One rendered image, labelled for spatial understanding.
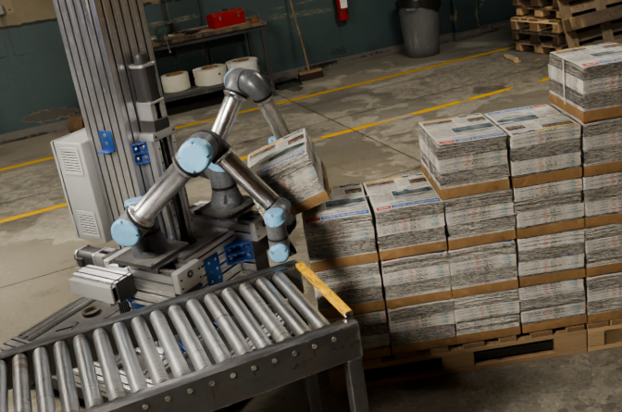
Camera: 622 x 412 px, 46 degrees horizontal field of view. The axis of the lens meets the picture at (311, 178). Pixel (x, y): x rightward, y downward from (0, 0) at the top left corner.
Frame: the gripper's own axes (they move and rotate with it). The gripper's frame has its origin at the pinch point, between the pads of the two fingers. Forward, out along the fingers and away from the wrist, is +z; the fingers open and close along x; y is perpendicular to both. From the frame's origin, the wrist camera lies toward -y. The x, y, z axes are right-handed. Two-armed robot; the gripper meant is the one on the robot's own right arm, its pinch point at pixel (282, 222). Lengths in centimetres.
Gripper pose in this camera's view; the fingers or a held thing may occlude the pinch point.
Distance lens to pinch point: 306.9
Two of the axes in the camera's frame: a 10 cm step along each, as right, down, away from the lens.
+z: -0.3, -3.4, 9.4
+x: -9.0, 4.2, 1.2
